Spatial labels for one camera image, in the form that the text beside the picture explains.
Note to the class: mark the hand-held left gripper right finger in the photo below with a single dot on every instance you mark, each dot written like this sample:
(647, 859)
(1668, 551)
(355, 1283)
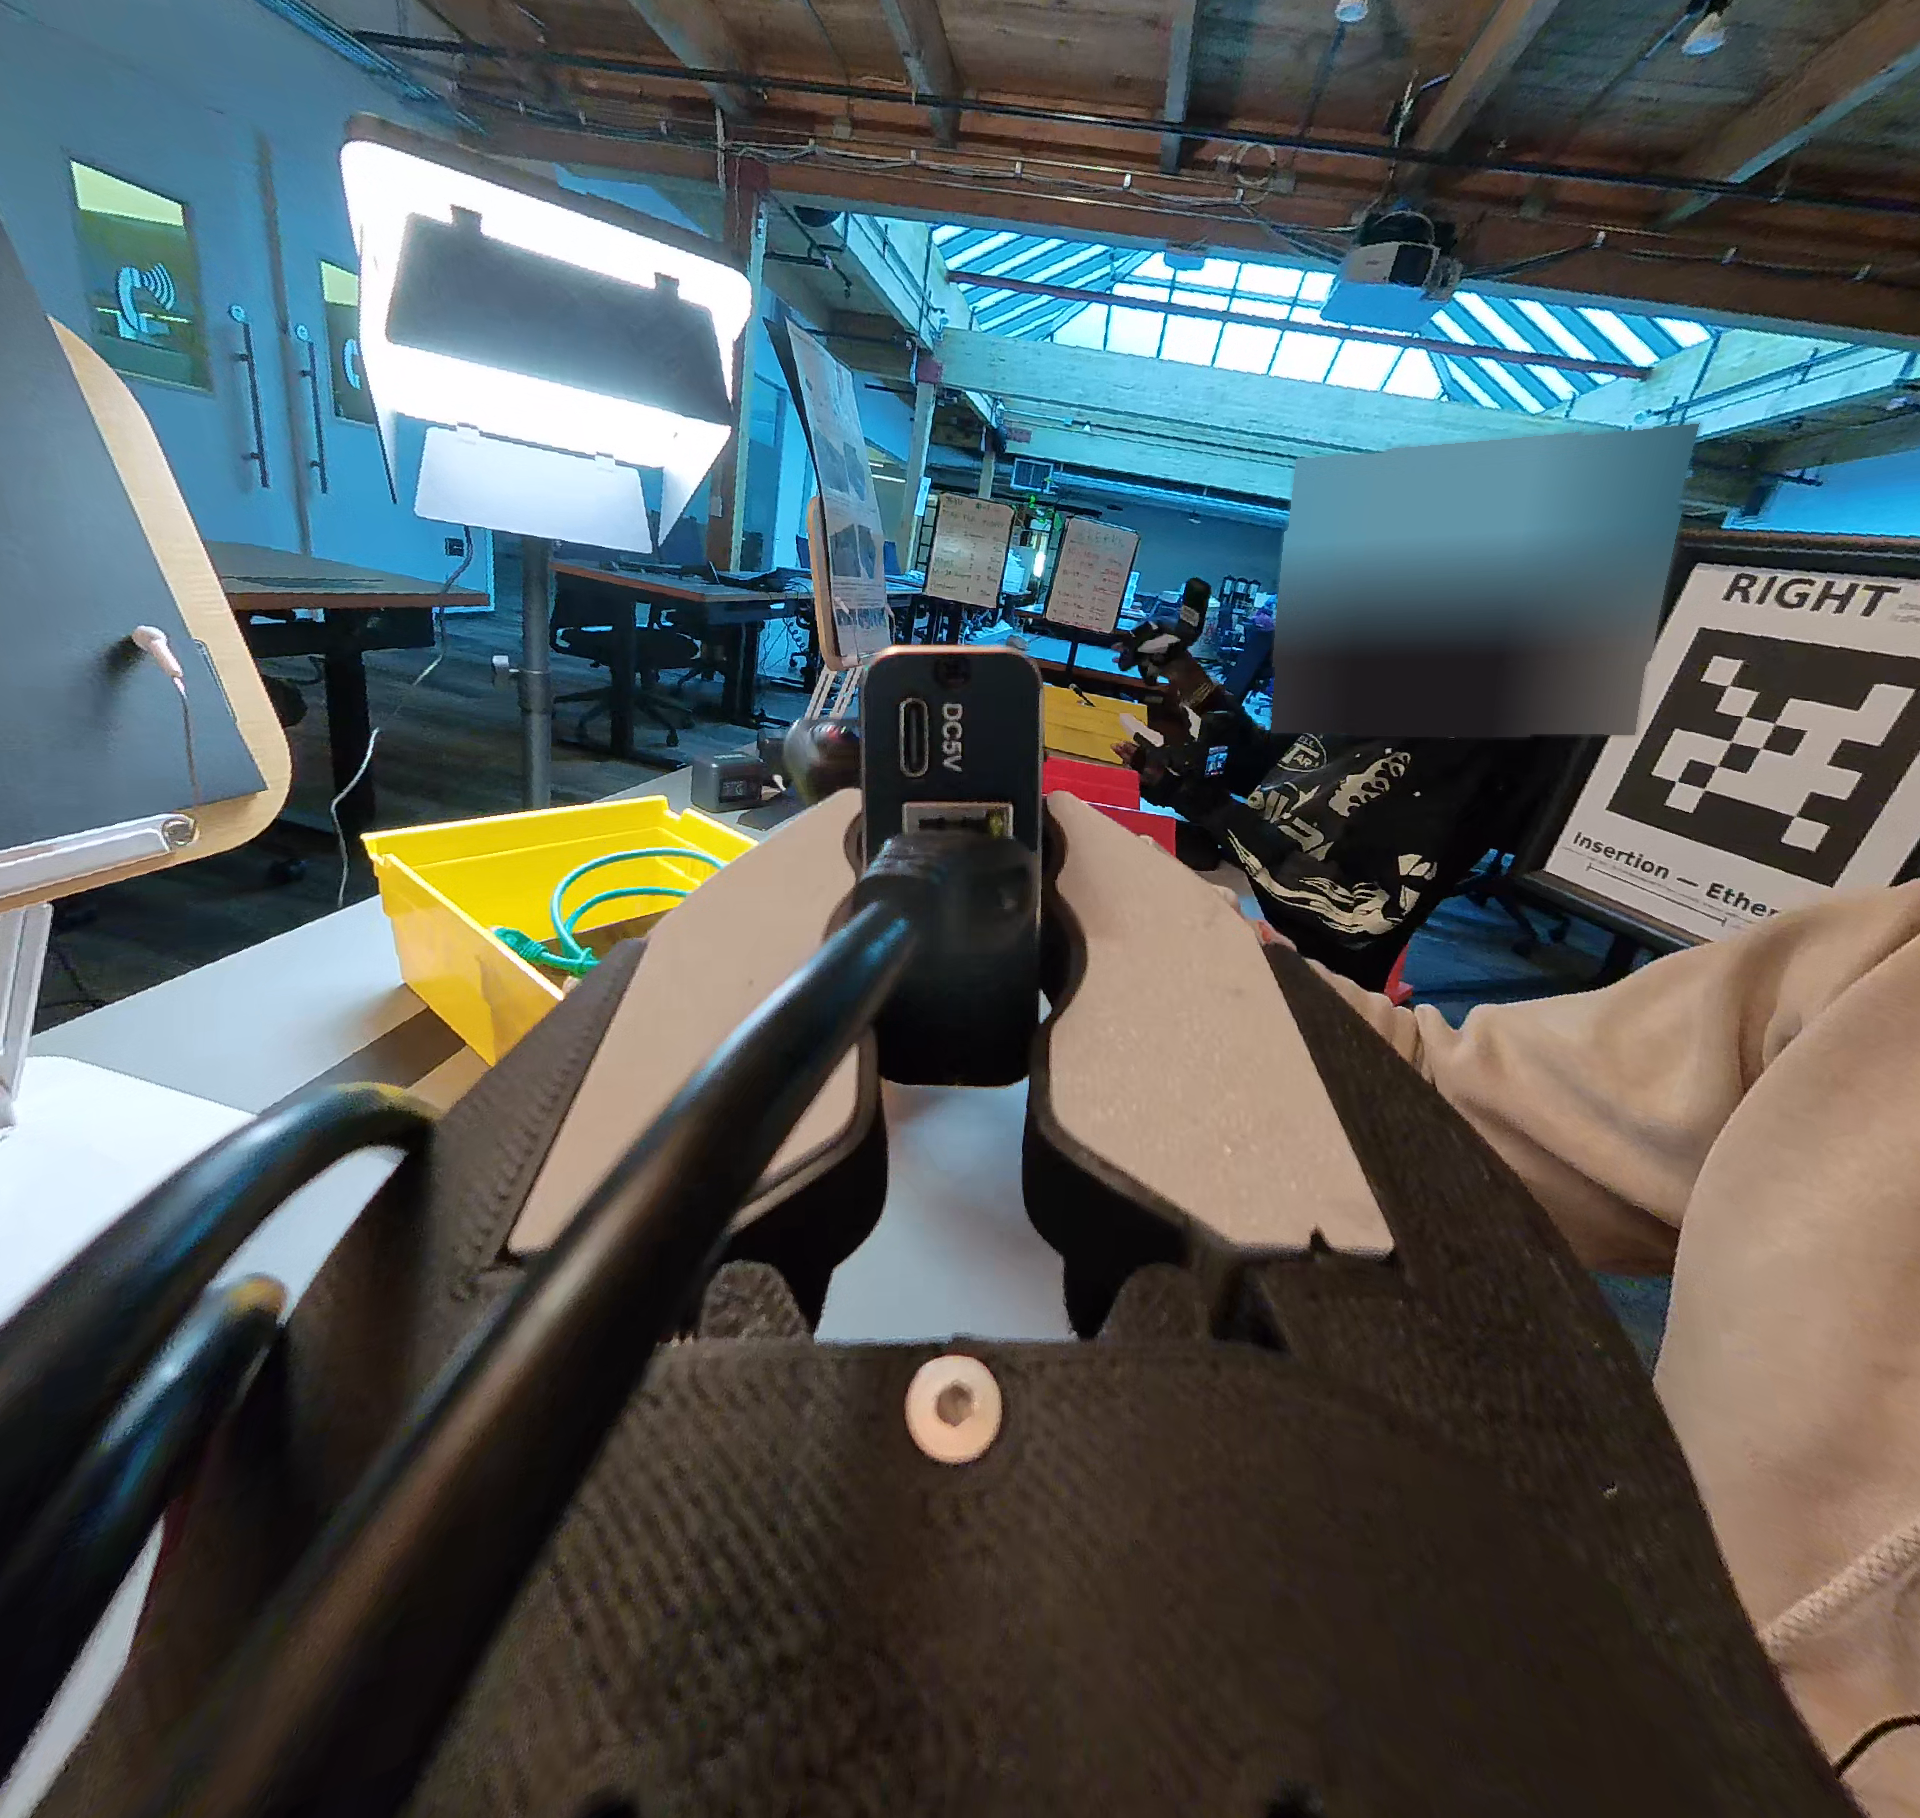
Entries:
(1199, 1070)

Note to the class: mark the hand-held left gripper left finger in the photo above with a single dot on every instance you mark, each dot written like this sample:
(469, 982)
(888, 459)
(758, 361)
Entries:
(689, 979)

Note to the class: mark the black ethernet splitter box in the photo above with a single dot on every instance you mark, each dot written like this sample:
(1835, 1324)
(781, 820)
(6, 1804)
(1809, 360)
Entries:
(975, 1037)

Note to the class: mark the yellow plastic bin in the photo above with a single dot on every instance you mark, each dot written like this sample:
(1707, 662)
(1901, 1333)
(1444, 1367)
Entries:
(434, 934)
(1088, 719)

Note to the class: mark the red plastic bin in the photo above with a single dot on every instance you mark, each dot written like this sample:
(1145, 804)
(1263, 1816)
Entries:
(1111, 795)

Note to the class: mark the person's right forearm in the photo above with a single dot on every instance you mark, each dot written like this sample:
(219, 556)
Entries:
(1576, 1070)

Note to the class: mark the wooden office desk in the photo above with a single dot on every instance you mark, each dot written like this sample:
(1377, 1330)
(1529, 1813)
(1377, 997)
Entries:
(674, 586)
(345, 591)

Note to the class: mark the whiteboard with notes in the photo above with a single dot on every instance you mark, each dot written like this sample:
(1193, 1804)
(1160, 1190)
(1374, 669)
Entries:
(1093, 575)
(967, 551)

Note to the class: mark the poster board on easel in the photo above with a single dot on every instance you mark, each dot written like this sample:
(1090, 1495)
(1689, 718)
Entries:
(839, 469)

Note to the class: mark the framed marker sign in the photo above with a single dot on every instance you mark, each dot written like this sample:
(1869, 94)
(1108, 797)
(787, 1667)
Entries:
(1770, 754)

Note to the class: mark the studio light panel on stand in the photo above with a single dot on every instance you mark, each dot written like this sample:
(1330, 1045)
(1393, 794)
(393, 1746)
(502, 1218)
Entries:
(555, 334)

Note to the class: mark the white board stand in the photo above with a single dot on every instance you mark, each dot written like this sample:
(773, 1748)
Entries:
(22, 1008)

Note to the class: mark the person's beige hoodie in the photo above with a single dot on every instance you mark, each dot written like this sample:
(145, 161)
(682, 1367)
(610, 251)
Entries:
(1800, 1474)

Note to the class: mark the ceiling projector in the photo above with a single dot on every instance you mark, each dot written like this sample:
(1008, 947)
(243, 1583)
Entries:
(1388, 275)

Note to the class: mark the green wall picture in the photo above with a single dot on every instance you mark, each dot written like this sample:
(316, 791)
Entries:
(346, 341)
(144, 275)

